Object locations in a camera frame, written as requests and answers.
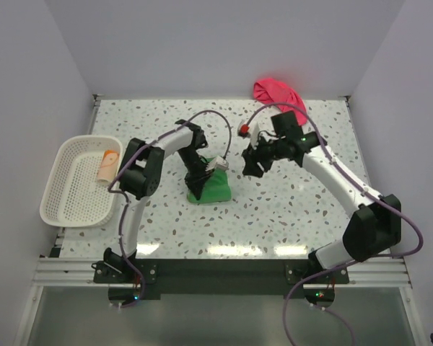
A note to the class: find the rolled orange white towel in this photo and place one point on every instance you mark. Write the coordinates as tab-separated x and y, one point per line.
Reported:
108	167

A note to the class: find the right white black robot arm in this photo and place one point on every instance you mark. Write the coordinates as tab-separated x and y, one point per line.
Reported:
374	222

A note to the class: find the pink towel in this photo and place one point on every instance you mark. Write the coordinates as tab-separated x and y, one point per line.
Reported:
269	91

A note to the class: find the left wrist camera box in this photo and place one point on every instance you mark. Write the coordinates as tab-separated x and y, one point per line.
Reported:
217	162

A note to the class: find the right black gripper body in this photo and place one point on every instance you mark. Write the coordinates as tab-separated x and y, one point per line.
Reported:
266	150

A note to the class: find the green towel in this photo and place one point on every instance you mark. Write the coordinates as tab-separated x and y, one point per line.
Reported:
216	189

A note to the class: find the white plastic basket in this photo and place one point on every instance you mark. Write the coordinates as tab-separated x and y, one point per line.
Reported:
72	197

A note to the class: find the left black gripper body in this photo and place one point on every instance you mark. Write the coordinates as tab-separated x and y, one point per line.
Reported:
194	166

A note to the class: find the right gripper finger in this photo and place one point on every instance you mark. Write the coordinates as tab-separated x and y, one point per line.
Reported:
266	164
252	169

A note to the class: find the aluminium frame rail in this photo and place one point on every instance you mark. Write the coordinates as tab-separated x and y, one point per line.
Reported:
78	272

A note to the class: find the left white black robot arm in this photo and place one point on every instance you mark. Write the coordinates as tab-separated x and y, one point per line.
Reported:
139	178

